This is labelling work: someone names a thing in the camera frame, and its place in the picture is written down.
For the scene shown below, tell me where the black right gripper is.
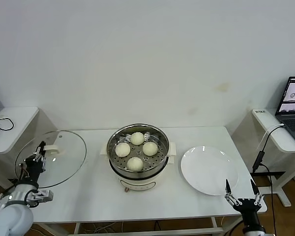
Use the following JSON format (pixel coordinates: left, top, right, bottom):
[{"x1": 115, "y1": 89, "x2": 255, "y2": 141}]
[{"x1": 225, "y1": 178, "x2": 264, "y2": 228}]

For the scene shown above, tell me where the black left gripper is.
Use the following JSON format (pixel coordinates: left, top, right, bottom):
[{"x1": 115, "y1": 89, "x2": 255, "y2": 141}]
[{"x1": 18, "y1": 141, "x2": 48, "y2": 182}]

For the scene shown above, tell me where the glass lid cream handle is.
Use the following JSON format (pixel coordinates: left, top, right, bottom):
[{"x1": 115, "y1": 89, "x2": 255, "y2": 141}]
[{"x1": 14, "y1": 130, "x2": 87, "y2": 189}]

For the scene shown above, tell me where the white steamed baozi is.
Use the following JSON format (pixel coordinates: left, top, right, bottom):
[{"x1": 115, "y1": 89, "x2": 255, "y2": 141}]
[
  {"x1": 142, "y1": 142, "x2": 159, "y2": 156},
  {"x1": 126, "y1": 156, "x2": 143, "y2": 172},
  {"x1": 130, "y1": 131, "x2": 145, "y2": 146},
  {"x1": 115, "y1": 142, "x2": 131, "y2": 157}
]

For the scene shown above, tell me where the perforated steel steamer basket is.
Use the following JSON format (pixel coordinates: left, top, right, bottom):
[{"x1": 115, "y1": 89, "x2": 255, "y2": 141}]
[{"x1": 99, "y1": 123, "x2": 177, "y2": 177}]

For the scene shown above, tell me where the white side table beige panel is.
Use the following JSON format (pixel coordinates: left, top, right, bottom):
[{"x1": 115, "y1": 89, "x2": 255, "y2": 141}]
[{"x1": 0, "y1": 106, "x2": 59, "y2": 217}]

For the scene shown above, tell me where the white round plate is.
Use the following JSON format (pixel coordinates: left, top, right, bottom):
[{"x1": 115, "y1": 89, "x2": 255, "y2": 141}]
[{"x1": 180, "y1": 145, "x2": 239, "y2": 196}]

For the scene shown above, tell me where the white side table with sticker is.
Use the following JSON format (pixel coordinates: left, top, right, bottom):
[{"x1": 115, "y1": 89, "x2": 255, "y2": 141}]
[{"x1": 251, "y1": 107, "x2": 295, "y2": 207}]

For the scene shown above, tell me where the grey laptop with dark screen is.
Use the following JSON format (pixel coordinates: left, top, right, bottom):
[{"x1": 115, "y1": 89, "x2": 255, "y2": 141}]
[{"x1": 275, "y1": 75, "x2": 295, "y2": 147}]

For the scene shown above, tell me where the black power adapter cable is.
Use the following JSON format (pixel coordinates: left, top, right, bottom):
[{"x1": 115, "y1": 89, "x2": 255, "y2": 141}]
[{"x1": 252, "y1": 126, "x2": 285, "y2": 236}]

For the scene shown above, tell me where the thin black looped cable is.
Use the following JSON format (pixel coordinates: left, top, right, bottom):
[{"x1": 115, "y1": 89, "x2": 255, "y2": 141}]
[{"x1": 0, "y1": 117, "x2": 14, "y2": 131}]

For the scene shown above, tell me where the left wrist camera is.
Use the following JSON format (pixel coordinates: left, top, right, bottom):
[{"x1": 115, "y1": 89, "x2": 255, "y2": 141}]
[{"x1": 29, "y1": 188, "x2": 54, "y2": 204}]

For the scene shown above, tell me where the white flat cable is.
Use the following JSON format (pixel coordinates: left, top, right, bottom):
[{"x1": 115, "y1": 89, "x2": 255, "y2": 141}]
[{"x1": 257, "y1": 124, "x2": 285, "y2": 150}]

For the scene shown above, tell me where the white main table frame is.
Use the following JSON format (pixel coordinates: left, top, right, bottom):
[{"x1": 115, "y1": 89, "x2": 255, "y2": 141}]
[{"x1": 39, "y1": 216, "x2": 249, "y2": 236}]

